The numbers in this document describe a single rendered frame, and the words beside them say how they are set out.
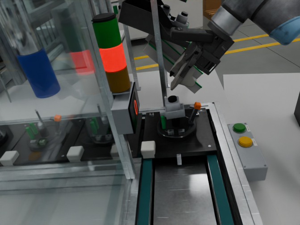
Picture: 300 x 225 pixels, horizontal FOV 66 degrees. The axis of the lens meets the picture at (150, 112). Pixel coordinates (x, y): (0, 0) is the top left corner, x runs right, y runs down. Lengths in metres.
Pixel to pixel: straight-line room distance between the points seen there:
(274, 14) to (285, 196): 0.51
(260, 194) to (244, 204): 0.16
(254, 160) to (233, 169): 0.07
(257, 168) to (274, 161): 0.18
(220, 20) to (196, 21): 4.24
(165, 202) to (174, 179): 0.08
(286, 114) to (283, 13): 0.59
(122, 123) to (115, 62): 0.13
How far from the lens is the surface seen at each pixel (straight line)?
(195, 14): 4.86
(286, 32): 0.63
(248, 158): 0.76
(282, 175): 0.88
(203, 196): 0.72
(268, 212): 0.78
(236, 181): 0.70
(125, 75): 0.50
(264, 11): 0.64
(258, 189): 0.82
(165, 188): 0.73
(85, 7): 0.47
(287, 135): 1.03
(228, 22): 0.65
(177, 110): 0.76
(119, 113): 0.50
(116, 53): 0.48
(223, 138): 0.83
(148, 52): 0.94
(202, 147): 0.76
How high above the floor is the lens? 1.50
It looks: 35 degrees down
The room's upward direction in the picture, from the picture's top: 10 degrees counter-clockwise
